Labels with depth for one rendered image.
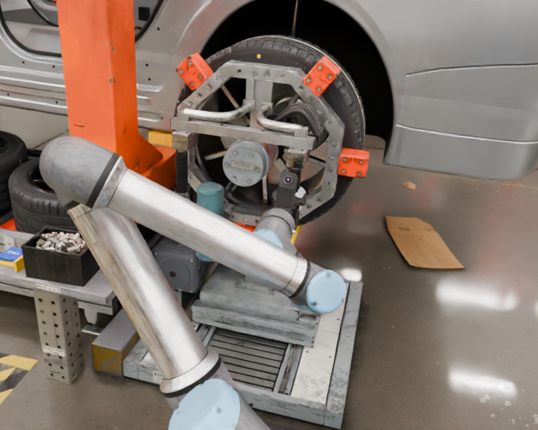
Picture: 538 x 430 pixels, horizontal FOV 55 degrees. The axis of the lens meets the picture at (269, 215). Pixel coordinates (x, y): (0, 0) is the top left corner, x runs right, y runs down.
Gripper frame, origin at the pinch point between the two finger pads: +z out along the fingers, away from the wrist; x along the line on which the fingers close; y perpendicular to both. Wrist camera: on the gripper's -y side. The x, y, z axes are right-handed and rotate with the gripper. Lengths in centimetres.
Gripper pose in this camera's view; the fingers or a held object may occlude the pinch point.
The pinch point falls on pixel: (295, 187)
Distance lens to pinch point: 150.7
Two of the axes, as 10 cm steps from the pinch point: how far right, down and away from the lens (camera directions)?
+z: 2.4, -4.2, 8.8
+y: -0.7, 8.9, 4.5
